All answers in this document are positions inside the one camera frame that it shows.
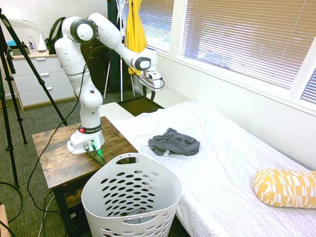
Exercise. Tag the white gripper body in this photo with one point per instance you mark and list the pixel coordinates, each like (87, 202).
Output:
(150, 83)

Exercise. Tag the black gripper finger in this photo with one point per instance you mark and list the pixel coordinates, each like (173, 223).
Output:
(144, 90)
(152, 96)

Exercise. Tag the dark grey garment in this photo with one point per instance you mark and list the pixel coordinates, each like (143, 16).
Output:
(172, 143)

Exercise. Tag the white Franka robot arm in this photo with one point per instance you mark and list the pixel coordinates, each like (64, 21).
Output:
(89, 108)

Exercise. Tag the white perforated laundry basket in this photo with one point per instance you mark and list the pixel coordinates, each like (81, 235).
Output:
(93, 190)

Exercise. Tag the cream bench cushion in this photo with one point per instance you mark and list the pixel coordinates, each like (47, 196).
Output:
(170, 98)
(113, 111)

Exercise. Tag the white coat rack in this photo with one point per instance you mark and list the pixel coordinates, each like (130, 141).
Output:
(121, 81)

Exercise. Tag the dark wood cabinet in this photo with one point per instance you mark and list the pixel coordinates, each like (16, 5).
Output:
(98, 69)

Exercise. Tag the yellow hanging jacket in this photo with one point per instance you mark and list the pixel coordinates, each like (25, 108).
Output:
(134, 32)

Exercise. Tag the dark hanging coat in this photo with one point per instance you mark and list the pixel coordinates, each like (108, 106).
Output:
(114, 10)

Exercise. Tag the white circle-print duvet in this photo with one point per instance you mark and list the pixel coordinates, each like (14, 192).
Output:
(222, 160)

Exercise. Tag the white three-drawer dresser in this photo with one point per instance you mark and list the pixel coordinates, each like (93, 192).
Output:
(49, 84)

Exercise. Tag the dark green backpack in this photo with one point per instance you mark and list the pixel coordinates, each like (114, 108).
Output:
(55, 37)

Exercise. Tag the wide white window blind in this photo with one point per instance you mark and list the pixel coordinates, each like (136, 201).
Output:
(247, 42)

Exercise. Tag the rustic wooden side table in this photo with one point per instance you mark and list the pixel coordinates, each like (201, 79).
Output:
(56, 160)

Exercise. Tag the white desk lamp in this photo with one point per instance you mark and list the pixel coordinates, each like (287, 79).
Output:
(42, 44)

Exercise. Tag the light grey cloth pile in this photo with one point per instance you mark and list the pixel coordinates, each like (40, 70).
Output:
(140, 217)

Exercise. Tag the clear plastic bottle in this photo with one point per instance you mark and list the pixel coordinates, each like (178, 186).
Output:
(31, 45)

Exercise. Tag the grey storage box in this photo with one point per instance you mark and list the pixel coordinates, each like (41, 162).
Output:
(19, 51)

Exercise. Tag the teal box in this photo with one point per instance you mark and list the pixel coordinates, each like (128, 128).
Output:
(11, 44)

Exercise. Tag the yellow white patterned bolster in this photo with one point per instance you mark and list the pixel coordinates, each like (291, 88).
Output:
(284, 187)

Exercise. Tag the black camera tripod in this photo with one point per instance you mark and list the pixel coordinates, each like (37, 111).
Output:
(32, 69)

